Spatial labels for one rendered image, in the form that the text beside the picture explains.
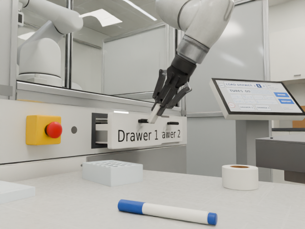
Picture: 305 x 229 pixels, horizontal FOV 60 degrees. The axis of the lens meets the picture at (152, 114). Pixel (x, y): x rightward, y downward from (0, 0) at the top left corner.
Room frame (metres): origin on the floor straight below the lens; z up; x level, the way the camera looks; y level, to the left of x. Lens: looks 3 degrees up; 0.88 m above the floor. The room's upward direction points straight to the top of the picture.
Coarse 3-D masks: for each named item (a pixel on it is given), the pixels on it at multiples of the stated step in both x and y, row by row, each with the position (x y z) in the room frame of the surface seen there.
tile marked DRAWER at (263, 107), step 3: (255, 105) 1.53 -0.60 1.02; (258, 105) 1.53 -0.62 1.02; (261, 105) 1.54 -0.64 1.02; (264, 105) 1.54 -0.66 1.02; (267, 105) 1.55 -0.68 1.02; (258, 108) 1.52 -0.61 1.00; (261, 108) 1.52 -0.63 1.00; (264, 108) 1.53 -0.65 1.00; (267, 108) 1.53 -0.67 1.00; (270, 108) 1.54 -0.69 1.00
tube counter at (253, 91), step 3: (246, 90) 1.61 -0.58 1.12; (249, 90) 1.61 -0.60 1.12; (252, 90) 1.62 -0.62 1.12; (255, 90) 1.63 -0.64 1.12; (258, 90) 1.63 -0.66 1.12; (261, 90) 1.64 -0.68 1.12; (264, 90) 1.64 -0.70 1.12; (267, 90) 1.65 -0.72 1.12; (246, 93) 1.59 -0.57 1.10; (249, 93) 1.59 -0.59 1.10; (252, 93) 1.60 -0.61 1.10; (255, 93) 1.61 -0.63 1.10; (258, 93) 1.61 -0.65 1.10; (261, 93) 1.62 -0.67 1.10; (264, 93) 1.62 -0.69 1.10; (267, 93) 1.63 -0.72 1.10; (270, 93) 1.64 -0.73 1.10
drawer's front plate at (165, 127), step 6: (162, 120) 1.16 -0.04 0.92; (168, 120) 1.21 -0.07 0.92; (174, 120) 1.26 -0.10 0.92; (180, 120) 1.31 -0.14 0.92; (162, 126) 1.16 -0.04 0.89; (168, 126) 1.21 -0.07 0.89; (174, 126) 1.26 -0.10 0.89; (180, 126) 1.31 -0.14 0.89; (168, 132) 1.21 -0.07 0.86; (180, 132) 1.31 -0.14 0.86; (162, 138) 1.16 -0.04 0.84; (168, 138) 1.21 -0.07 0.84; (174, 138) 1.25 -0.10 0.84; (180, 138) 1.31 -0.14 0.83
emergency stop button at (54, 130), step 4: (52, 124) 0.62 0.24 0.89; (56, 124) 0.63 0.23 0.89; (60, 124) 0.64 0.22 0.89; (48, 128) 0.62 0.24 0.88; (52, 128) 0.62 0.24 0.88; (56, 128) 0.63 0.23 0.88; (60, 128) 0.64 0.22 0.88; (48, 132) 0.62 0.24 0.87; (52, 132) 0.62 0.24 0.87; (56, 132) 0.63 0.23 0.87; (60, 132) 0.64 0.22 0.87; (52, 136) 0.63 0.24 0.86; (56, 136) 0.63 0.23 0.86
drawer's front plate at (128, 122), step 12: (108, 120) 0.79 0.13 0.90; (120, 120) 0.82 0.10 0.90; (132, 120) 0.87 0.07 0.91; (156, 120) 0.99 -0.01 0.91; (108, 132) 0.79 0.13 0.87; (120, 132) 0.82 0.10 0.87; (132, 132) 0.87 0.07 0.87; (144, 132) 0.93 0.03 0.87; (108, 144) 0.79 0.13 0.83; (120, 144) 0.82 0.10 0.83; (132, 144) 0.87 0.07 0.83; (144, 144) 0.93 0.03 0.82; (156, 144) 0.99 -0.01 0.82
